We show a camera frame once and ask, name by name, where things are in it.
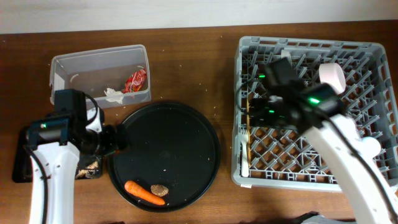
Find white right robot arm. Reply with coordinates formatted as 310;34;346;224
246;58;397;223

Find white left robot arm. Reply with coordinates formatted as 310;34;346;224
24;89;126;223

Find white paper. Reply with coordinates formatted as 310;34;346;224
104;88;124;105

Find grey plate with food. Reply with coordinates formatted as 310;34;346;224
280;50;292;64

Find wooden chopstick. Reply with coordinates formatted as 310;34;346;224
246;97;251;168

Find orange carrot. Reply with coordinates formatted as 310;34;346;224
124;180;165;206

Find grey plastic dishwasher rack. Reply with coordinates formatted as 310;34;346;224
231;36;397;192

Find black rectangular tray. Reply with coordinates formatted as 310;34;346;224
12;126;103;183

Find brown cookie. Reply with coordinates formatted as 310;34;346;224
150;184;169;197

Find white plastic fork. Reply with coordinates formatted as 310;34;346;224
239;128;249;177

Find round black tray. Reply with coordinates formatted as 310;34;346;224
108;101;221;212

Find light blue plastic cup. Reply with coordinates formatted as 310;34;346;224
361;137;381;159

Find pile of rice and scraps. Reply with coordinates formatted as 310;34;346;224
75;161;102;180

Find clear plastic waste bin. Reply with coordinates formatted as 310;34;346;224
49;44;152;109

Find red snack wrapper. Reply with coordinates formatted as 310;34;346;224
122;69;147;93

